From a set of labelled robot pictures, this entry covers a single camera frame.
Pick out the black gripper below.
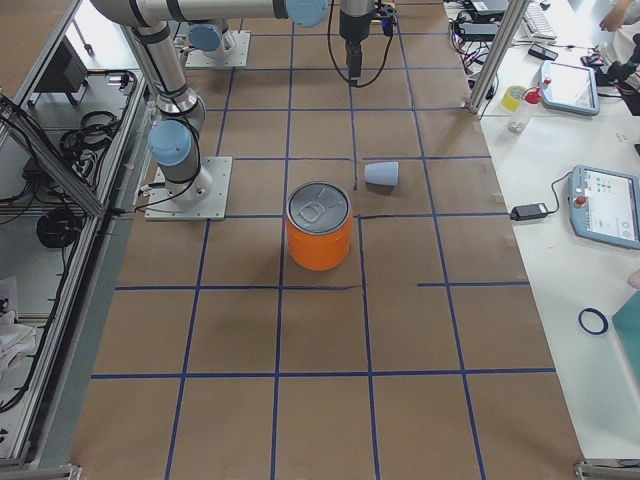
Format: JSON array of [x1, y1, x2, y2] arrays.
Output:
[[339, 0, 374, 79]]

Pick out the light blue plastic cup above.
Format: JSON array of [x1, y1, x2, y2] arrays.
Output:
[[364, 161, 399, 187]]

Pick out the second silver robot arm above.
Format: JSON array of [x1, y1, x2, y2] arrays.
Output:
[[167, 1, 394, 88]]

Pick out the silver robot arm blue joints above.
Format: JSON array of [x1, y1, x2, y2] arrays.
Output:
[[88, 0, 331, 201]]

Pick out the yellow tape roll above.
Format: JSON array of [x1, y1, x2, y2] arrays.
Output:
[[501, 85, 527, 112]]

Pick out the black smartphone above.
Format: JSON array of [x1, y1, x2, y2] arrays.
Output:
[[527, 44, 558, 61]]

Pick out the orange can silver lid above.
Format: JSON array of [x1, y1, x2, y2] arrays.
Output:
[[286, 181, 353, 271]]

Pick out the teach pendant blue grey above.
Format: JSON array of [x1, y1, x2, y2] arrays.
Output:
[[538, 60, 600, 116]]

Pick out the black power adapter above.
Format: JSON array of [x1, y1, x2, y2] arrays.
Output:
[[509, 203, 549, 222]]

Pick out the aluminium frame post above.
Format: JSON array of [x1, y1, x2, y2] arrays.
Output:
[[467, 0, 529, 114]]

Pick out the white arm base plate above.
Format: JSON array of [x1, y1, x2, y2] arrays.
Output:
[[144, 157, 233, 221]]

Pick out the blue tape ring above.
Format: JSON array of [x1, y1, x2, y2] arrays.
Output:
[[578, 308, 609, 336]]

